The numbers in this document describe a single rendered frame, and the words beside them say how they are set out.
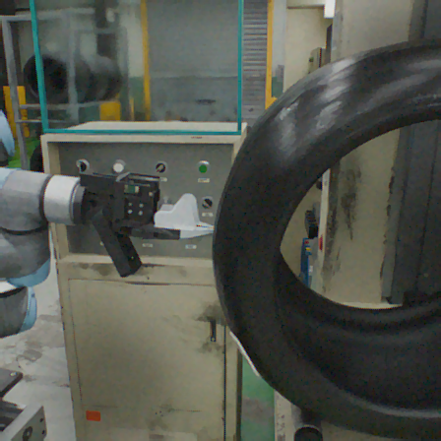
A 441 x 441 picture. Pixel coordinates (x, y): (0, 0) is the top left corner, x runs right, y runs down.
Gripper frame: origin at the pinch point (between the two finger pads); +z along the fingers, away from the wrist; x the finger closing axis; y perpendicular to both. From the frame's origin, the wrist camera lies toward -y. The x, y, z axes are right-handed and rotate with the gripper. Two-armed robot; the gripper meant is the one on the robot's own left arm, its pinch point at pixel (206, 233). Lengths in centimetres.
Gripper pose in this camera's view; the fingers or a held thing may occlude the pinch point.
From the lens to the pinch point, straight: 72.0
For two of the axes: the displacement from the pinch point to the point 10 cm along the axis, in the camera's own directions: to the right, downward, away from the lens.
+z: 9.9, 1.4, -0.6
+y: 1.2, -9.4, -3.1
